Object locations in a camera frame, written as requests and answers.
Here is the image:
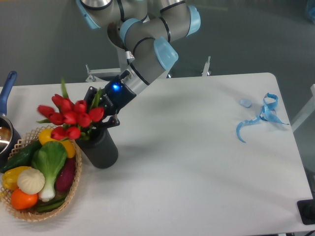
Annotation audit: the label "green bok choy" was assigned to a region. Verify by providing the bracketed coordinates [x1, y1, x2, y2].
[31, 141, 67, 202]

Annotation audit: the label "blue ribbon strip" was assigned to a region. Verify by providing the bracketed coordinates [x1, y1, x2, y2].
[236, 93, 289, 143]

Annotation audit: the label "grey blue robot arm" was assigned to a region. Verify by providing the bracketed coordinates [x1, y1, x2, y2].
[76, 0, 201, 128]

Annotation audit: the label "green pea pods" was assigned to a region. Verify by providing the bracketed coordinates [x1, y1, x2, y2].
[35, 195, 66, 213]

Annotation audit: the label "black device at edge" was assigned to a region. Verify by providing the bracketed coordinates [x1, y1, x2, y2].
[297, 199, 315, 225]

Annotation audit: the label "red tulip bouquet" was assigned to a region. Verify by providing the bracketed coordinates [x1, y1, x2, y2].
[37, 79, 105, 141]

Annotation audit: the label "orange fruit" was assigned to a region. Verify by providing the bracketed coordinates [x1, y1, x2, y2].
[10, 188, 38, 210]

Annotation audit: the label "small light blue cap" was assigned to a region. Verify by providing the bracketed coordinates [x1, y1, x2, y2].
[239, 98, 252, 108]

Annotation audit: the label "woven bamboo basket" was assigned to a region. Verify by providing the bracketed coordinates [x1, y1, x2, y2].
[0, 125, 82, 222]

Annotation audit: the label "yellow squash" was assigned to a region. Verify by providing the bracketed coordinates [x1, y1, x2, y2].
[38, 128, 76, 159]

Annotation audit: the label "white steamed bun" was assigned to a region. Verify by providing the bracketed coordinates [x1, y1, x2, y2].
[17, 168, 45, 195]

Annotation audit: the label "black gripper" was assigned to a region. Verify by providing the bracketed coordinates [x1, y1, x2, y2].
[84, 75, 136, 129]

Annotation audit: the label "dark grey ribbed vase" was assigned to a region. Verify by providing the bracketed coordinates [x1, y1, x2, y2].
[75, 128, 119, 169]

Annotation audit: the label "blue handled saucepan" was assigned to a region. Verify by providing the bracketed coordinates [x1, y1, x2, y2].
[0, 71, 21, 168]

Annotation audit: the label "purple sweet potato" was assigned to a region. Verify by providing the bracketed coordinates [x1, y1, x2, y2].
[55, 158, 75, 192]

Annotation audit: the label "yellow bell pepper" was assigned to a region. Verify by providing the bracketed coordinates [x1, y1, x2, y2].
[2, 166, 31, 191]

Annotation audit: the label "green cucumber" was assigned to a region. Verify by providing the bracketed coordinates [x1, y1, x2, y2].
[0, 140, 42, 174]

